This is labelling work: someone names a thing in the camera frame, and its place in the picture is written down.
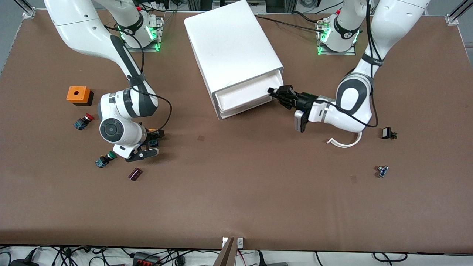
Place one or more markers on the white drawer cabinet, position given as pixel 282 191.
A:
pixel 229 44

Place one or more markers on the white curved plastic clip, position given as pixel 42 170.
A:
pixel 343 145

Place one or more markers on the black rectangular switch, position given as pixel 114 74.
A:
pixel 386 133

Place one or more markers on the black power adapter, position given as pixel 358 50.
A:
pixel 24 263

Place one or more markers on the black right camera bracket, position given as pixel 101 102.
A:
pixel 138 156

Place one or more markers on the red push button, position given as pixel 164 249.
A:
pixel 82 123

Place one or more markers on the black orange power strip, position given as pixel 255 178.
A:
pixel 146 260

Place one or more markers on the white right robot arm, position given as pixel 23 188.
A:
pixel 77 22

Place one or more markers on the green push button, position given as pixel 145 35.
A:
pixel 101 161

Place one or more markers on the white plastic drawer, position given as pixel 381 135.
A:
pixel 240 96
pixel 236 109

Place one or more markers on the dark purple small component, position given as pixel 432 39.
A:
pixel 135 174

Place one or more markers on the yellow push button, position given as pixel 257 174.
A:
pixel 152 130

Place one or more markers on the aluminium frame profile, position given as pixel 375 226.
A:
pixel 27 12
pixel 452 17

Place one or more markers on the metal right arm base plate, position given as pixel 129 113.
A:
pixel 147 49

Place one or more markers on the brown wooden post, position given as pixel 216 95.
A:
pixel 227 255

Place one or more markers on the small metal blue component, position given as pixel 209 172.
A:
pixel 382 171

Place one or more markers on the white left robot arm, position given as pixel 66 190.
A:
pixel 388 22

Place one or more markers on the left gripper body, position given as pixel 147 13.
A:
pixel 305 101

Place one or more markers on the orange button box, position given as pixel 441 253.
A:
pixel 77 94

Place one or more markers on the dark box behind table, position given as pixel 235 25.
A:
pixel 281 4

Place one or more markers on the small white bracket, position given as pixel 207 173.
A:
pixel 224 242
pixel 240 242

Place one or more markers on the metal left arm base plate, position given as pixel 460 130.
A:
pixel 347 53

